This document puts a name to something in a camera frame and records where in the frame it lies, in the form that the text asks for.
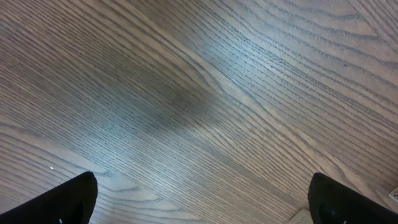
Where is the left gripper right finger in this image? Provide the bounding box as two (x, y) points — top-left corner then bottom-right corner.
(308, 172), (397, 224)

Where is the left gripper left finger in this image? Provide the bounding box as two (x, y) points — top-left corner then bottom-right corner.
(1, 172), (98, 224)

